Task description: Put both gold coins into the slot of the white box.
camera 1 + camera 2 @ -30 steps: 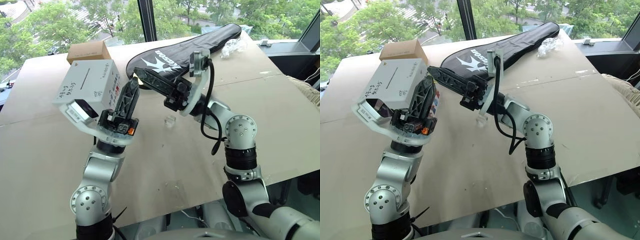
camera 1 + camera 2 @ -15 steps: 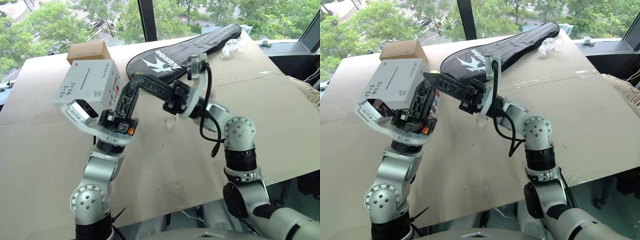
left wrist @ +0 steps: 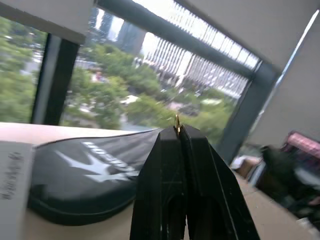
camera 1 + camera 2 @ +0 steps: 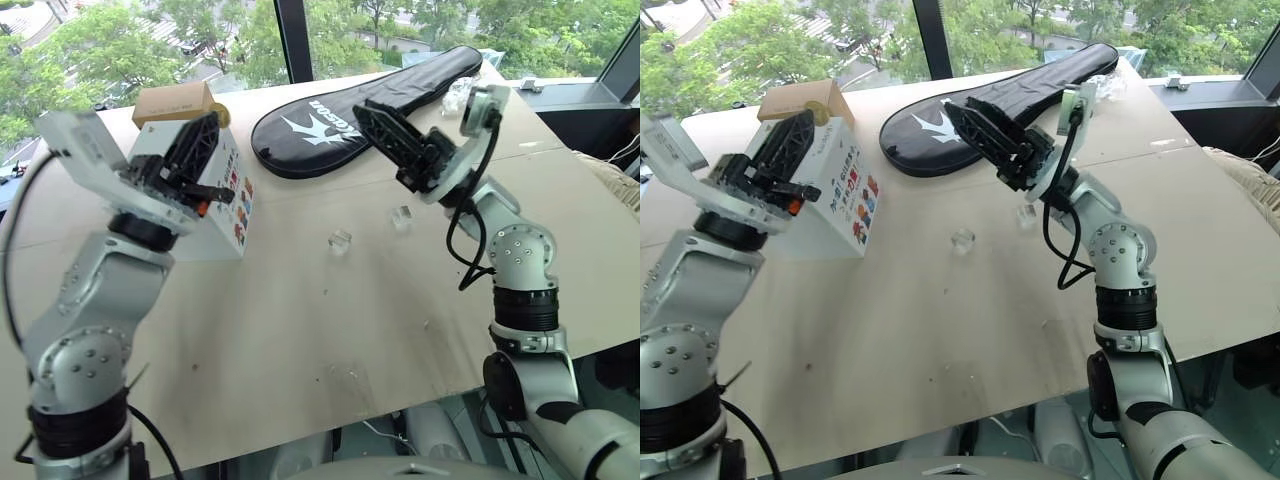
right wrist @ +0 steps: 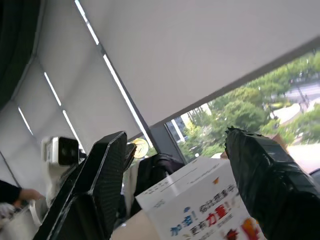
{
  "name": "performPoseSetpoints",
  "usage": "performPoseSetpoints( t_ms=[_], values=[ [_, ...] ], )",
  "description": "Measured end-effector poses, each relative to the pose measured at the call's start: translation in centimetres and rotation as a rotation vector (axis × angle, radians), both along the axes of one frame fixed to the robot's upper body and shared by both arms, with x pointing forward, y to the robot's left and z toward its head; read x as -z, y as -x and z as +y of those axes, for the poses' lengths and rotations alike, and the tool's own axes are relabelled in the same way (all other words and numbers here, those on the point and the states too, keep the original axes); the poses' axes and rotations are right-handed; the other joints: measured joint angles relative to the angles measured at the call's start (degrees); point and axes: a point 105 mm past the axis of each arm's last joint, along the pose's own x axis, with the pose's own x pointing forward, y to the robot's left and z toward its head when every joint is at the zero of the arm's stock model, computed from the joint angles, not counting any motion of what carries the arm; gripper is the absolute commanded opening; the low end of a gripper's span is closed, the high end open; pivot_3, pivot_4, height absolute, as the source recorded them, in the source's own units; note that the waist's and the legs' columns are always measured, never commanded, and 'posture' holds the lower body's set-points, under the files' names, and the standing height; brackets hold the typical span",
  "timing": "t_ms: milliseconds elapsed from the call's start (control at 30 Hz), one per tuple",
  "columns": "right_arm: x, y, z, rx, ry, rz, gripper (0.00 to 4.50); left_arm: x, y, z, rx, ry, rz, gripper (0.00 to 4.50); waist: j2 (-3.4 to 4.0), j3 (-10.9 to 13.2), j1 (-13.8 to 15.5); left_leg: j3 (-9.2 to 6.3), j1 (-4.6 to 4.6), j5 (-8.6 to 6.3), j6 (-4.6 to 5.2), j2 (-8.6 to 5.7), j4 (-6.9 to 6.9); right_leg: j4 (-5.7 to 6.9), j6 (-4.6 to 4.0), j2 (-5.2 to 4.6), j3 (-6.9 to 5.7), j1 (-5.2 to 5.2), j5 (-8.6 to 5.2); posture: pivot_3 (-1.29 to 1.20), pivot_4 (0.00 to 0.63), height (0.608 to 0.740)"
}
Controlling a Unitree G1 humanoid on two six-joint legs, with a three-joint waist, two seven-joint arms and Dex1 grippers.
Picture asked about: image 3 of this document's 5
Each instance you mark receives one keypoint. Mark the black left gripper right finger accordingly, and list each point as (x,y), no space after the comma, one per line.
(210,180)

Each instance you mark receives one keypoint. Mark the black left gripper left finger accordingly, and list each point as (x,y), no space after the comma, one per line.
(160,180)

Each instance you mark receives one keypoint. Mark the gold coin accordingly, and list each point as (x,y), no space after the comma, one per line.
(177,123)

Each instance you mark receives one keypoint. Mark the white box with print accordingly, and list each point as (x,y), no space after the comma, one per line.
(13,185)

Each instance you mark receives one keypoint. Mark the black zippered case white logo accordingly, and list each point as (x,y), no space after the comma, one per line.
(82,175)

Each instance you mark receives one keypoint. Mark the pink and black clutter pile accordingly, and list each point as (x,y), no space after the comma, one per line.
(292,175)

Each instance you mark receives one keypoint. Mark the dark window frame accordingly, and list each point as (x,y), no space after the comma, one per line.
(60,82)

